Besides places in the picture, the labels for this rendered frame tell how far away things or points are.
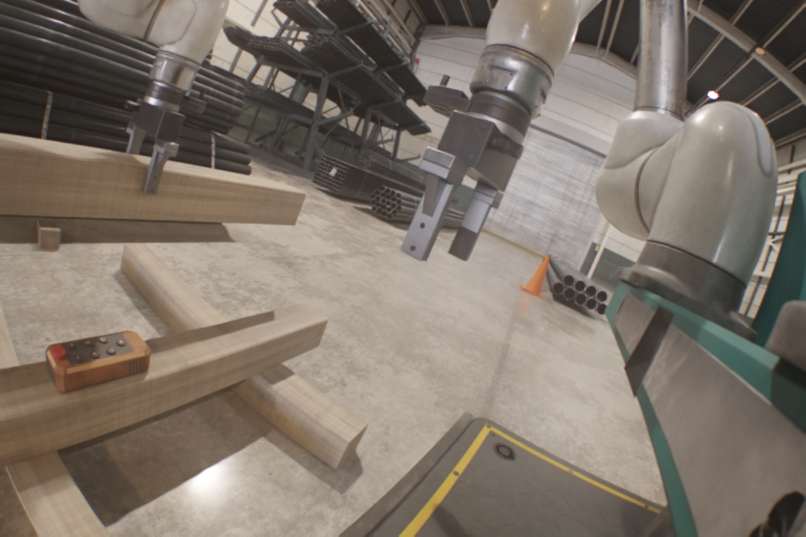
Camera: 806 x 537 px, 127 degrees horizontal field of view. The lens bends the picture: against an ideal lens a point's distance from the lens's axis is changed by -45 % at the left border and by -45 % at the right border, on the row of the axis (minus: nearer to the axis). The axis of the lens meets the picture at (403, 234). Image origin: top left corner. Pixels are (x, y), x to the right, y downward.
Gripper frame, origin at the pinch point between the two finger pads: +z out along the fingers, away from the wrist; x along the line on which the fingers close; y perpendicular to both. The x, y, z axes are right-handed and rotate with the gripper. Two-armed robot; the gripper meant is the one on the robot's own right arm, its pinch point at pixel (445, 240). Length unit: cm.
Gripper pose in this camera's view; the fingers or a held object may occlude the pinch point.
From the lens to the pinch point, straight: 41.8
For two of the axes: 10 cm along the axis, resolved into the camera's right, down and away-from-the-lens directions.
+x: 4.7, 0.6, 8.8
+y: 8.0, 4.0, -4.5
